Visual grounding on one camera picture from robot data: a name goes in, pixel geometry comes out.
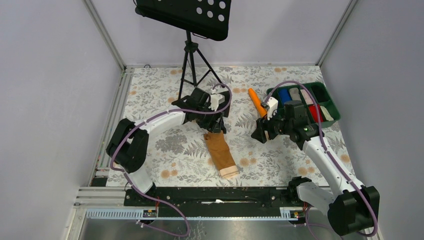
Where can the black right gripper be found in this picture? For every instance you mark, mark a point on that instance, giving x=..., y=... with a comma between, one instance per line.
x=259, y=133

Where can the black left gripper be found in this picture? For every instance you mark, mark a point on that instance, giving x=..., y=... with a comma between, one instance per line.
x=202, y=124

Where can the brown boxer underwear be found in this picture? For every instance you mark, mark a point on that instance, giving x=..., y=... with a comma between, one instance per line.
x=221, y=155

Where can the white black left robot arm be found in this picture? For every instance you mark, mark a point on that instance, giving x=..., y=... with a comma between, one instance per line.
x=129, y=143

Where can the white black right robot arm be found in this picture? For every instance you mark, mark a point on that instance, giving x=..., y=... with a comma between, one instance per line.
x=350, y=206

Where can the black striped underwear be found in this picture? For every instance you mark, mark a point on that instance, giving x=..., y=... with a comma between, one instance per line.
x=225, y=107

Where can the blue rolled underwear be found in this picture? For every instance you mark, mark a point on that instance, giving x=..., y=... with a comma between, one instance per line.
x=284, y=95

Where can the light grey rolled underwear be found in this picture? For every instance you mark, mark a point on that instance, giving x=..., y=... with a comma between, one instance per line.
x=295, y=94

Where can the pink rolled underwear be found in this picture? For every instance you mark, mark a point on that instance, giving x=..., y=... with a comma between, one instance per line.
x=307, y=99

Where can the red rolled underwear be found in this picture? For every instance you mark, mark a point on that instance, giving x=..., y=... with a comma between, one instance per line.
x=316, y=114

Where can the cream rolled underwear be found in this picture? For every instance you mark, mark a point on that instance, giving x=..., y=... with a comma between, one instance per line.
x=328, y=117

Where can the orange rolled cloth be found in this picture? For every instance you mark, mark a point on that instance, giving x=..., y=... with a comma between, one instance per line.
x=257, y=103

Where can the floral patterned table mat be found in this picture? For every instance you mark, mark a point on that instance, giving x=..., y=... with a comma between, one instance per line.
x=180, y=158

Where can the green divided organizer tray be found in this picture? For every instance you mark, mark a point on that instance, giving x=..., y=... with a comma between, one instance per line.
x=321, y=97

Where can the black music stand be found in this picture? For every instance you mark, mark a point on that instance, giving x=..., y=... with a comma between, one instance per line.
x=206, y=19

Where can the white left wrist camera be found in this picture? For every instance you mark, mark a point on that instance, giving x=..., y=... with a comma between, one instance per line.
x=215, y=100

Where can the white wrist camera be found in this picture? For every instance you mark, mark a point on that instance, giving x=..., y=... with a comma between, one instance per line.
x=271, y=106
x=215, y=100

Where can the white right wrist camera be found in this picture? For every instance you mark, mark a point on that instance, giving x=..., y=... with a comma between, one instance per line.
x=271, y=106

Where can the black mounting base rail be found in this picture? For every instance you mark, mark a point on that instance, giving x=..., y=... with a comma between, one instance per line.
x=218, y=202

